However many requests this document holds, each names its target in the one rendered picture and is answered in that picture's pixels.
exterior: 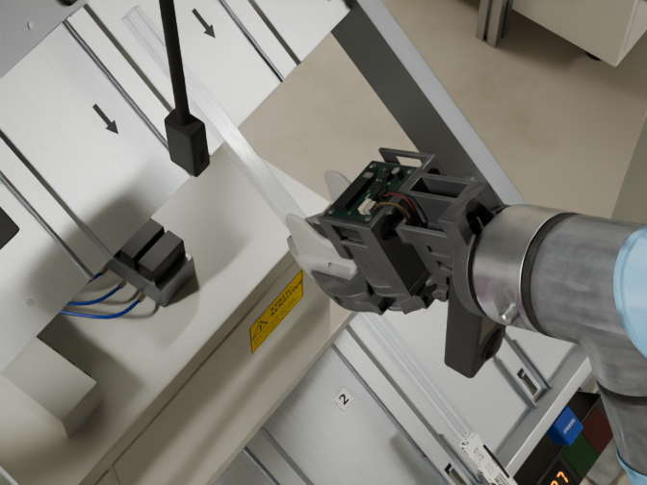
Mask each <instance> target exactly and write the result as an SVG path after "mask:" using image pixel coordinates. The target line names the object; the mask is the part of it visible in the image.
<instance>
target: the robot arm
mask: <svg viewBox="0 0 647 485"><path fill-rule="evenodd" d="M378 152H379V153H380V155H381V157H382V158H383V160H384V162H385V163H384V162H379V161H371V162H370V163H369V164H368V165H367V166H366V167H365V168H364V170H363V171H362V172H361V173H360V174H359V175H358V176H357V177H356V178H355V179H354V181H353V182H351V181H350V180H349V179H348V178H347V177H346V176H345V175H344V174H342V173H341V172H339V171H335V170H329V171H327V172H326V173H325V174H324V180H325V182H326V185H327V188H328V191H329V195H330V198H331V201H332V205H331V206H330V207H329V208H328V209H327V211H326V212H322V213H319V214H316V215H313V216H311V217H308V218H309V220H310V221H311V222H312V223H313V225H314V226H315V227H316V229H317V230H318V231H319V232H320V233H319V232H318V231H316V230H315V229H314V228H313V227H312V226H311V225H310V224H309V223H308V222H307V221H306V220H304V219H303V218H302V217H299V216H297V215H294V214H287V216H286V217H285V221H286V224H287V226H288V229H289V231H290V233H291V235H290V236H289V237H288V238H287V244H288V246H289V249H290V252H291V253H292V255H293V256H294V258H295V259H296V261H297V262H298V264H299V265H300V266H301V267H302V269H303V270H304V271H305V272H306V273H307V274H308V275H309V276H310V277H311V278H312V279H313V280H314V281H315V282H316V283H317V284H318V285H319V286H320V288H321V289H322V290H323V291H324V292H325V293H326V294H327V295H328V296H329V297H330V298H331V299H333V300H334V301H335V302H336V303H337V304H338V305H339V306H341V307H342V308H344V309H347V310H349V311H353V312H361V313H367V312H370V313H375V314H378V315H379V316H382V315H383V314H384V313H385V312H386V310H389V311H393V312H403V313H404V314H405V315H407V314H409V313H411V312H413V311H418V310H420V309H422V308H423V309H427V308H428V307H429V306H430V304H431V303H432V302H433V301H434V300H435V299H438V300H439V301H441V302H446V301H447V300H448V299H449V301H448V315H447V329H446V342H445V356H444V363H445V365H446V366H447V367H449V368H451V369H453V370H455V371H457V372H458V373H460V374H462V375H463V376H465V377H467V378H473V377H475V376H476V374H477V373H478V372H479V370H480V369H481V367H482V366H483V365H484V363H485V362H487V361H488V360H489V359H491V358H492V357H494V356H495V355H496V354H497V352H498V351H499V350H500V348H501V346H502V342H503V338H504V337H505V329H506V327H507V326H512V327H516V328H520V329H524V330H528V331H531V332H535V333H539V334H543V335H544V336H548V337H551V338H555V339H558V340H562V341H565V342H569V343H573V344H577V345H581V346H583V347H584V349H585V350H586V352H587V356H588V359H589V362H590V365H591V368H592V371H593V374H594V376H595V379H596V382H597V386H598V389H599V392H600V395H601V398H602V401H603V403H604V406H605V410H606V413H607V416H608V421H609V424H610V427H611V430H612V434H613V437H614V440H615V443H616V445H617V448H616V455H617V458H618V461H619V463H620V465H621V466H622V467H623V469H624V470H625V471H626V473H627V476H628V478H629V480H630V483H631V485H647V224H641V223H635V222H629V221H624V220H618V219H612V218H605V217H595V216H589V215H583V214H579V213H577V212H573V211H567V210H560V209H555V208H549V207H543V206H537V205H531V204H514V205H506V204H500V203H499V201H498V199H497V197H496V196H495V194H494V193H493V191H492V189H491V187H490V185H489V183H486V182H481V181H474V180H467V179H461V178H454V177H449V176H447V174H446V172H445V171H444V169H443V168H442V166H441V164H440V162H439V161H438V159H437V157H436V155H434V154H427V153H421V152H413V151H406V150H399V149H393V148H385V147H380V148H379V149H378ZM397 157H404V158H410V159H418V160H420V161H421V163H422V164H421V166H420V167H416V166H405V165H401V163H400V161H399V160H398V158H397Z"/></svg>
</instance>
